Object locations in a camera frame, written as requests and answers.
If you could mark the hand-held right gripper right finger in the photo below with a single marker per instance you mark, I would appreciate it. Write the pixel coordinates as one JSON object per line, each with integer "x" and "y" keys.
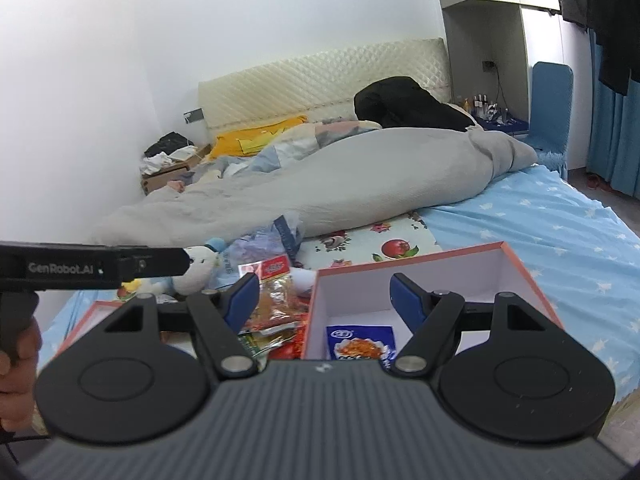
{"x": 405, "y": 300}

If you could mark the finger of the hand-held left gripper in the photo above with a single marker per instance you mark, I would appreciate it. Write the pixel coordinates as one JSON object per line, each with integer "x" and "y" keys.
{"x": 155, "y": 262}

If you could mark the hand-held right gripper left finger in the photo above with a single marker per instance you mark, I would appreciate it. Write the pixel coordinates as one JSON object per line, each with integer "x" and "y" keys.
{"x": 242, "y": 296}

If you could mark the clear snack packet red label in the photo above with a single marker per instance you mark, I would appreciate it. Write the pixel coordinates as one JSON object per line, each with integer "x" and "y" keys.
{"x": 280, "y": 300}

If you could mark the person's left hand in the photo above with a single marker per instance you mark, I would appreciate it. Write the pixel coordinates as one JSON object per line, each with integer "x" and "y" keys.
{"x": 20, "y": 390}

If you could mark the white plush toy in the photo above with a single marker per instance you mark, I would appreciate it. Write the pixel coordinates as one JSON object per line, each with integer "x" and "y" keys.
{"x": 200, "y": 265}

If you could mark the green-edged snack packet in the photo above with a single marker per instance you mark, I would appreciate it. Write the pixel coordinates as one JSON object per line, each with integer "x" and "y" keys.
{"x": 252, "y": 342}

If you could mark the clear plastic bag blue print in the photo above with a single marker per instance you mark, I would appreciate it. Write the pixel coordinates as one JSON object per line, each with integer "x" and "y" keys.
{"x": 260, "y": 245}

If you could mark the orange-rimmed white box lid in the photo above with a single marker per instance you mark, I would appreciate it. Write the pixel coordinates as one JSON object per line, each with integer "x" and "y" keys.
{"x": 82, "y": 320}

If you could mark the blue snack packet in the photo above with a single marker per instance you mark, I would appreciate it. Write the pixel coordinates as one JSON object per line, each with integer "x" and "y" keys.
{"x": 360, "y": 342}

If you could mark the cardboard box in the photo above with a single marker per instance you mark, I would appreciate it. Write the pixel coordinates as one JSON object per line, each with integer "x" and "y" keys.
{"x": 160, "y": 181}

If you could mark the white cloth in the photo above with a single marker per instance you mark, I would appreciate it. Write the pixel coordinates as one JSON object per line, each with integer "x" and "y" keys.
{"x": 160, "y": 162}

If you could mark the black clothes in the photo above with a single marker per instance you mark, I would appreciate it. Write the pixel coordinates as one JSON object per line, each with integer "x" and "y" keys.
{"x": 167, "y": 144}

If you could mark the grey duvet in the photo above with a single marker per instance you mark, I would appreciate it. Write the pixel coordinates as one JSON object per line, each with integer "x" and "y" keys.
{"x": 350, "y": 175}

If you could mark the light patchwork blanket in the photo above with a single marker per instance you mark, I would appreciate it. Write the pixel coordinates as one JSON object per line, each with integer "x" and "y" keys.
{"x": 295, "y": 142}

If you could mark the black garment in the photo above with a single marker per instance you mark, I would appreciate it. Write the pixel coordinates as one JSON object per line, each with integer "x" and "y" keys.
{"x": 400, "y": 102}

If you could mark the blue tray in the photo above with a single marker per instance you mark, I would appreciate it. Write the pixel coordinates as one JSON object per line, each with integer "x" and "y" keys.
{"x": 505, "y": 126}

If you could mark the cluster of small bottles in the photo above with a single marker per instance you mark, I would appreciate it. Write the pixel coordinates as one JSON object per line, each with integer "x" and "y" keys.
{"x": 482, "y": 105}

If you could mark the cream quilted headboard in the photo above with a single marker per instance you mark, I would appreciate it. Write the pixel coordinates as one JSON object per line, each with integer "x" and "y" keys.
{"x": 300, "y": 80}

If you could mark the red slippers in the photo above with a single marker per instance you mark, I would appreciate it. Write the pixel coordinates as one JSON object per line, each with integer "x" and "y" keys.
{"x": 597, "y": 182}

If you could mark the blue chair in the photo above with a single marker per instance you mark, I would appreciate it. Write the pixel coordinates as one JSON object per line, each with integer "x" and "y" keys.
{"x": 550, "y": 100}

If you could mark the blue curtain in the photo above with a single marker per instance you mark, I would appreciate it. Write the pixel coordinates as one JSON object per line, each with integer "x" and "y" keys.
{"x": 615, "y": 140}

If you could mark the dark hanging clothes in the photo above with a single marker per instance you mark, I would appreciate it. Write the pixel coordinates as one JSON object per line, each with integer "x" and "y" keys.
{"x": 610, "y": 20}

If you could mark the grey wall socket plate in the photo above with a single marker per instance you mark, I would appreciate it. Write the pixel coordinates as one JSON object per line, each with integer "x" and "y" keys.
{"x": 194, "y": 116}

